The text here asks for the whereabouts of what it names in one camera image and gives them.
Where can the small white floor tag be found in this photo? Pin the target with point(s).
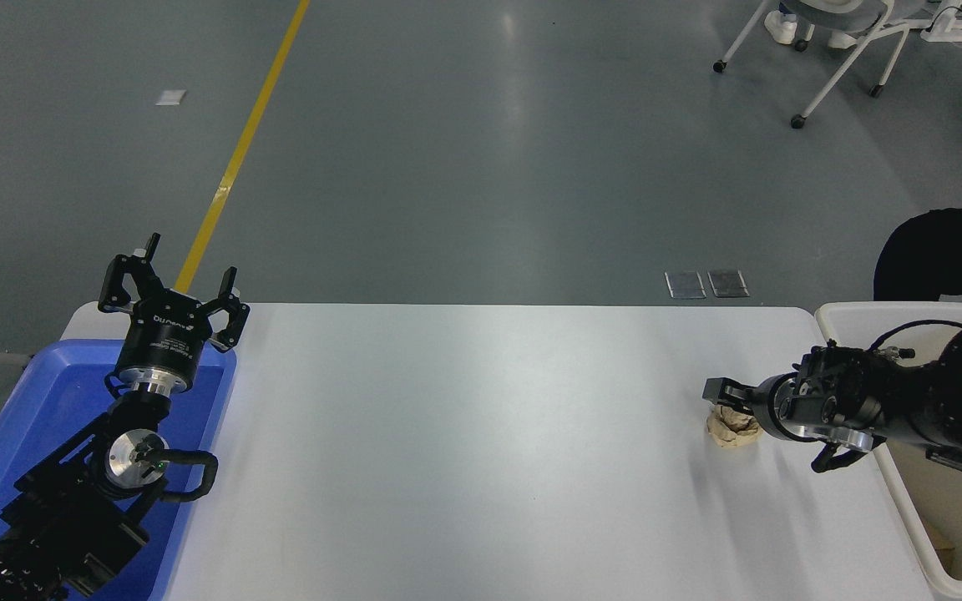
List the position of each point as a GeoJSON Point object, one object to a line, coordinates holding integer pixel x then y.
{"type": "Point", "coordinates": [170, 98]}

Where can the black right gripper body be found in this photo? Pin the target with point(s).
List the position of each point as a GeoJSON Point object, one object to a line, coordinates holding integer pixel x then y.
{"type": "Point", "coordinates": [769, 409]}

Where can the silver floor plate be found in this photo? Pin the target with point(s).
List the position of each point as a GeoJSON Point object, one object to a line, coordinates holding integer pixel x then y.
{"type": "Point", "coordinates": [729, 284]}
{"type": "Point", "coordinates": [686, 285]}

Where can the blue plastic tray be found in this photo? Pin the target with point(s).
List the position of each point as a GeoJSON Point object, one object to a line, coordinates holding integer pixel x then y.
{"type": "Point", "coordinates": [47, 401]}

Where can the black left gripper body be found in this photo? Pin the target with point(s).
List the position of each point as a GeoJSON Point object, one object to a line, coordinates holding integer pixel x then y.
{"type": "Point", "coordinates": [162, 342]}

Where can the white wheeled chair frame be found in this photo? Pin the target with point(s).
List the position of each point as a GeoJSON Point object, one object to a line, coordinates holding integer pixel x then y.
{"type": "Point", "coordinates": [797, 121]}

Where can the tan paper ball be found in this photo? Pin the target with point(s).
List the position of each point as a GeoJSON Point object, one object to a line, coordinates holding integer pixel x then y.
{"type": "Point", "coordinates": [731, 430]}

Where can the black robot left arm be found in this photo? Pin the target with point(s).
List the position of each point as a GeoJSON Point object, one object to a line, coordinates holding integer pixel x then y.
{"type": "Point", "coordinates": [72, 517]}

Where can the person's foot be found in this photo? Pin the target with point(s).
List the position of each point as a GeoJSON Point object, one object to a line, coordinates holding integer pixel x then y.
{"type": "Point", "coordinates": [843, 39]}
{"type": "Point", "coordinates": [782, 27]}

